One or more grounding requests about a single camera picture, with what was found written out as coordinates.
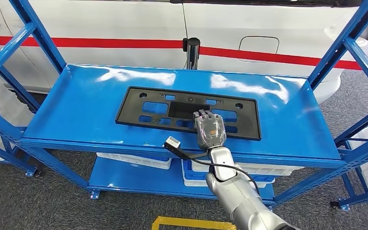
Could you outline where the black stanchion post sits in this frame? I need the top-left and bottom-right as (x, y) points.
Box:
(183, 37), (201, 70)

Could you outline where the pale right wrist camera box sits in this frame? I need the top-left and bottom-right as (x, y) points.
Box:
(165, 136), (182, 150)

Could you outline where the blue metal shelf rack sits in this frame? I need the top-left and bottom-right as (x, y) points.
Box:
(0, 0), (368, 210)
(330, 101), (368, 211)
(0, 41), (43, 178)

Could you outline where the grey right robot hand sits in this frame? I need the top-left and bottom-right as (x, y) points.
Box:
(193, 109), (228, 151)

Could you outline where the black plastic bracket panel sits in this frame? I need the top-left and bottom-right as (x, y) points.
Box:
(115, 86), (263, 141)

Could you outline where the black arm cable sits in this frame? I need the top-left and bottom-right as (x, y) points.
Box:
(184, 155), (261, 196)

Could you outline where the red barrier belt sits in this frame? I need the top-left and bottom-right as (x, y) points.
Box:
(0, 35), (368, 73)

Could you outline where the white car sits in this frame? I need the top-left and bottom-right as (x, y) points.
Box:
(0, 0), (368, 104)

